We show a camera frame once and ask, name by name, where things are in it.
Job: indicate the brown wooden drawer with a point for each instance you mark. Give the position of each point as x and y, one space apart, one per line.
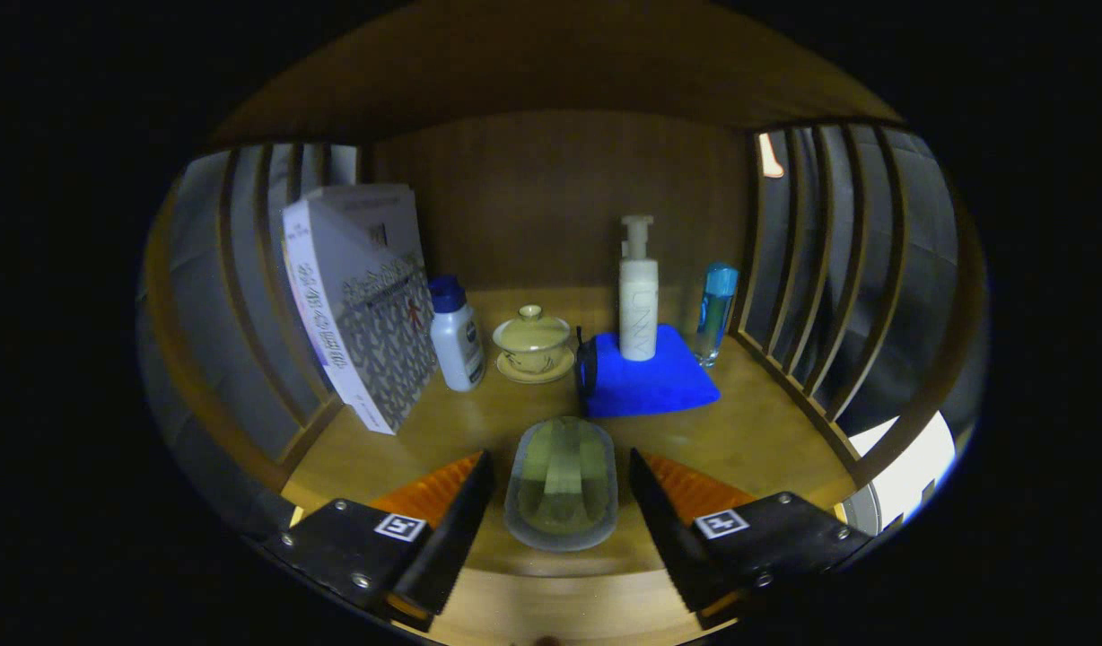
560 610

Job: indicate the white patterned book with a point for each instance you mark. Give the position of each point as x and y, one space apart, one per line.
380 341

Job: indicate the brown wooden cabinet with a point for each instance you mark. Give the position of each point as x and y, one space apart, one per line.
551 197

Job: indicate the blue folded cloth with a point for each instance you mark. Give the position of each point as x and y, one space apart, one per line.
659 386

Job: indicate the white bottle with blue cap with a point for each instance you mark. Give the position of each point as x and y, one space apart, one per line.
457 345

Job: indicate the wooden countertop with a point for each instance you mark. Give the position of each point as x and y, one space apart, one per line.
748 431

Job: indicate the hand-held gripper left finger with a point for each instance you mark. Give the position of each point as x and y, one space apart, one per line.
452 529

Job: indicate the white pump bottle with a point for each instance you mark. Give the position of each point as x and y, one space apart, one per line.
639 305

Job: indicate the white appliance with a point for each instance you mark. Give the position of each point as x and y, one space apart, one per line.
910 467

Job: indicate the yellow scrub brush grey pad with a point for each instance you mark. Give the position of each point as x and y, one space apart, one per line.
562 484

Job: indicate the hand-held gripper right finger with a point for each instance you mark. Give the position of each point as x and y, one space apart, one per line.
672 529

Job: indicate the yellow lidded teacup with saucer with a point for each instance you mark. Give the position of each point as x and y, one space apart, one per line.
533 345

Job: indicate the clear blue bottle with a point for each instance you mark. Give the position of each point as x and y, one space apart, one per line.
716 309

